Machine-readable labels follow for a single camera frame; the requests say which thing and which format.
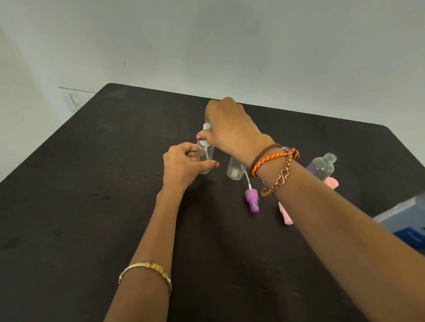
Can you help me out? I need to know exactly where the person's left hand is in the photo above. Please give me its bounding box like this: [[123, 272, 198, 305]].
[[162, 142, 220, 192]]

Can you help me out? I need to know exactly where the person's right hand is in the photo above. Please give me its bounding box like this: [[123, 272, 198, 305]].
[[197, 97, 279, 167]]

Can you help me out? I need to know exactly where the white spray pump head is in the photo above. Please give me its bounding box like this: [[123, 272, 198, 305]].
[[201, 122, 214, 173]]

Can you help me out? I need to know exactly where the person's right forearm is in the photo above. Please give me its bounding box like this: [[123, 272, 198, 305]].
[[251, 146, 425, 322]]

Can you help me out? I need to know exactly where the person's left forearm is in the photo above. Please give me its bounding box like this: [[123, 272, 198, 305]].
[[104, 187, 186, 322]]

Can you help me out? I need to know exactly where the purple spray pump head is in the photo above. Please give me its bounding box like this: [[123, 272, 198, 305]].
[[245, 172, 260, 213]]

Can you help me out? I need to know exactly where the brown wrist band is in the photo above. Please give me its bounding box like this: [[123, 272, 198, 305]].
[[248, 144, 282, 174]]

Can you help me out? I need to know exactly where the pink spray pump head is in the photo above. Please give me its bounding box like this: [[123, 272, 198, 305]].
[[278, 201, 295, 226]]

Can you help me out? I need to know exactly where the gold bangle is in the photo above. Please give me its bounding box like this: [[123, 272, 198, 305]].
[[118, 261, 173, 296]]

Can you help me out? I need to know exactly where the blue box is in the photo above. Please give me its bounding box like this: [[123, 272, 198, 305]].
[[372, 192, 425, 257]]

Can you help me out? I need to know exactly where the orange braided bracelet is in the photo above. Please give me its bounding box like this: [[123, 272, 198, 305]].
[[251, 148, 300, 178]]

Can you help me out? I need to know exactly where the copper chain bracelet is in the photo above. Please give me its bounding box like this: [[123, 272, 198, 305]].
[[261, 150, 297, 197]]

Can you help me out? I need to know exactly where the white wall switch plate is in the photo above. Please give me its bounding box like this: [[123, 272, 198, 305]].
[[68, 91, 97, 112]]

